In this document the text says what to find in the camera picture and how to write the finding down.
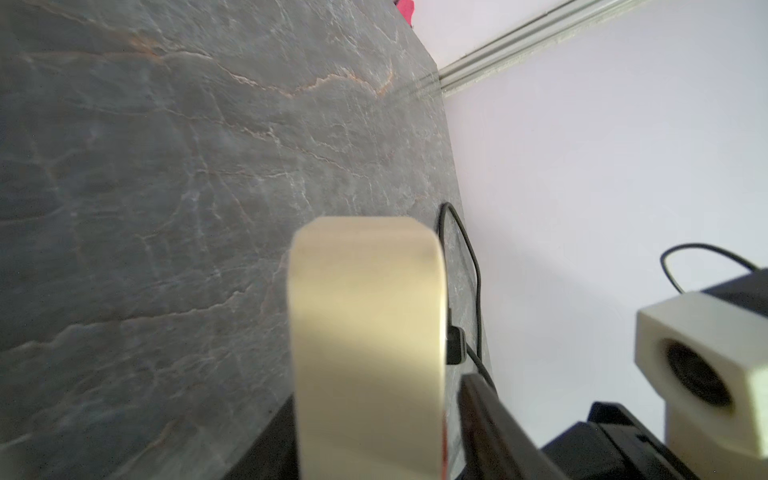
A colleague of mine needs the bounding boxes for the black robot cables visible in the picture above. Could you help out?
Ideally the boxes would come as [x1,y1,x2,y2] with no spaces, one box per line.
[436,201,760,397]

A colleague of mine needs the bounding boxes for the small pink object at wall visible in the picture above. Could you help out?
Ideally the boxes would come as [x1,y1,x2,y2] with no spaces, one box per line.
[393,0,415,27]

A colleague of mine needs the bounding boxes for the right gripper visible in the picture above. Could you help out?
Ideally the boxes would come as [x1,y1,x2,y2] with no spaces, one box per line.
[543,402,698,480]

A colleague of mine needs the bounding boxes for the aluminium rail frame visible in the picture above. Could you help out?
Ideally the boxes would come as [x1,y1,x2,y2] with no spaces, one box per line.
[439,0,642,98]

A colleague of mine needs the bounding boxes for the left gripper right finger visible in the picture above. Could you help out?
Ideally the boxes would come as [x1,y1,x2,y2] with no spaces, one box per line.
[458,373,565,480]

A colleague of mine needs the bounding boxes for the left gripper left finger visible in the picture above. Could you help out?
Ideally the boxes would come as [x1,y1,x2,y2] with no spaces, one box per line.
[223,396,299,480]

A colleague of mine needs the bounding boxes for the cream power strip red outlets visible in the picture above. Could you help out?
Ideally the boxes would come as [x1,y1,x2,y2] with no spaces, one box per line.
[286,217,447,479]

